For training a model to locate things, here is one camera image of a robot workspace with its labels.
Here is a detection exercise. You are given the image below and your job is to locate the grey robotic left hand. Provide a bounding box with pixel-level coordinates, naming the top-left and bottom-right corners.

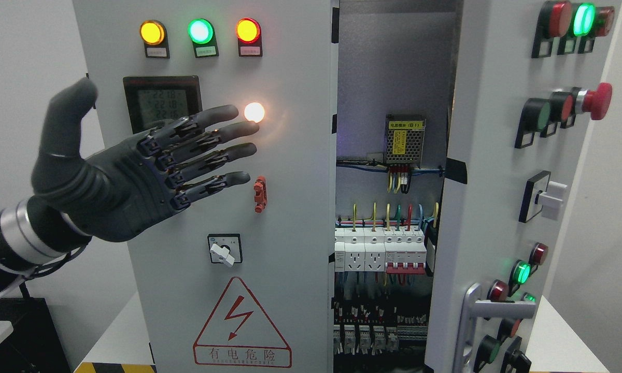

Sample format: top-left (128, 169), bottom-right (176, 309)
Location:
top-left (31, 78), bottom-right (259, 242)

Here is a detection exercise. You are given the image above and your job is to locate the grey cabinet door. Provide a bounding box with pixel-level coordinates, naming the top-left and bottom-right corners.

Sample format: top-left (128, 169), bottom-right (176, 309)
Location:
top-left (73, 1), bottom-right (337, 372)
top-left (425, 1), bottom-right (622, 372)

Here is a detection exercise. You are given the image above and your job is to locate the white right door selector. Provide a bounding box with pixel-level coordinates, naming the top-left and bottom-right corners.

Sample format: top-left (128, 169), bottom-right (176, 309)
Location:
top-left (518, 170), bottom-right (568, 223)

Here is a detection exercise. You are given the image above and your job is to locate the black digital power meter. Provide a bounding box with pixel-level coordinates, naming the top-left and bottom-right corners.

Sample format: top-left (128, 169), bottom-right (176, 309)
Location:
top-left (122, 75), bottom-right (202, 134)

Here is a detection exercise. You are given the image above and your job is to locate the white glowing indicator lamp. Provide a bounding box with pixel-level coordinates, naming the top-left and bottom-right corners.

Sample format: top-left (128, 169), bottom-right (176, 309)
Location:
top-left (243, 102), bottom-right (266, 123)

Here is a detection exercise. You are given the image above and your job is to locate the yellow indicator lamp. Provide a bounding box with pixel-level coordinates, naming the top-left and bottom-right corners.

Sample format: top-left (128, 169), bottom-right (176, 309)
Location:
top-left (139, 19), bottom-right (171, 59)

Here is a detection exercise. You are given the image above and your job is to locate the black box with antenna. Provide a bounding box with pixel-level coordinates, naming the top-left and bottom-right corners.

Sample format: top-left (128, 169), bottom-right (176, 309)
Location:
top-left (0, 284), bottom-right (71, 372)

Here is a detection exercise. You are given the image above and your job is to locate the green indicator lamp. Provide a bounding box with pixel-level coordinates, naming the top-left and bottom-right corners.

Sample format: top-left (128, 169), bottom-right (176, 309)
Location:
top-left (187, 18), bottom-right (219, 58)

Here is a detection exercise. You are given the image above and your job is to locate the red electric hazard sticker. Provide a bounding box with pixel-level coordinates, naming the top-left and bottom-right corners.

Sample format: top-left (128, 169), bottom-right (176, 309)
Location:
top-left (193, 277), bottom-right (292, 368)

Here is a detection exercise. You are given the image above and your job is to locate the red indicator lamp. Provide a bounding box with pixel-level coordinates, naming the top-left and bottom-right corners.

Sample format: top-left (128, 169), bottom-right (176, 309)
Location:
top-left (236, 18), bottom-right (263, 57)

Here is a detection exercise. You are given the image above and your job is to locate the lower relay terminal row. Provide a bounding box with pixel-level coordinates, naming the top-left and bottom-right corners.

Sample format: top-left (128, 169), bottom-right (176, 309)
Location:
top-left (331, 299), bottom-right (429, 356)

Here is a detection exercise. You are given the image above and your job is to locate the white socket breaker row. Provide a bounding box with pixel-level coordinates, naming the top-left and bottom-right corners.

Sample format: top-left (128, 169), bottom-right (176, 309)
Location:
top-left (334, 227), bottom-right (427, 275)

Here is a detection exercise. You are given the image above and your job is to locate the metal mesh power supply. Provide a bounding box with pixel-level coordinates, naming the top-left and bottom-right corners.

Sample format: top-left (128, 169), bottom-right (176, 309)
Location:
top-left (384, 114), bottom-right (426, 167)

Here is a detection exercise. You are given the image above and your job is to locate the grey electrical cabinet body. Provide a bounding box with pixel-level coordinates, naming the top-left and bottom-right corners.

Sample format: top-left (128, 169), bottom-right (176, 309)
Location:
top-left (330, 1), bottom-right (462, 372)

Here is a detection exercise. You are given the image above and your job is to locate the red emergency stop button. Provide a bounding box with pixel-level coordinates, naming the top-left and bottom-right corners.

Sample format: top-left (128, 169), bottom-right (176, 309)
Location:
top-left (572, 82), bottom-right (613, 121)

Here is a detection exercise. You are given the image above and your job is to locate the white rotary selector switch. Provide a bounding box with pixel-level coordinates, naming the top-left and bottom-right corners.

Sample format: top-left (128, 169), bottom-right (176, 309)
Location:
top-left (207, 233), bottom-right (243, 267)

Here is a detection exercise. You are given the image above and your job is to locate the red terminal post block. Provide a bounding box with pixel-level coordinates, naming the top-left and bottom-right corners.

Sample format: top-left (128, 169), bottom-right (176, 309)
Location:
top-left (252, 175), bottom-right (267, 214)

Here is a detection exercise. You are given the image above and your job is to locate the silver door handle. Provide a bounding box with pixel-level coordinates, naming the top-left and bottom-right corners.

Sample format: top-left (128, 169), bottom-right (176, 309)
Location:
top-left (451, 283), bottom-right (536, 372)

